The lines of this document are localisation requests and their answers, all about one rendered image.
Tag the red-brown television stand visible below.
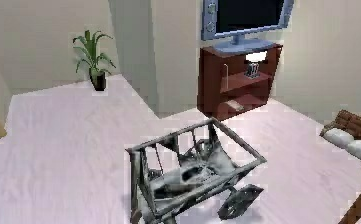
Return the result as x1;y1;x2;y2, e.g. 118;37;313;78
196;42;284;122

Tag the pale flat box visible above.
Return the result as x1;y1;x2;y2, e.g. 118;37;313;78
225;99;246;112

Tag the white box on shelf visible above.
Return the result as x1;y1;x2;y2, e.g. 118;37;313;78
244;50;269;80

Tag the green potted house plant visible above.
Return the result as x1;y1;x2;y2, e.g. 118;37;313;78
72;29;117;92

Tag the blue framed television set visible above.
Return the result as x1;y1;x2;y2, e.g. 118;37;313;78
200;0;296;54

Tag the brown wooden sofa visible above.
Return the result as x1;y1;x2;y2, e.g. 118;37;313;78
319;109;361;145

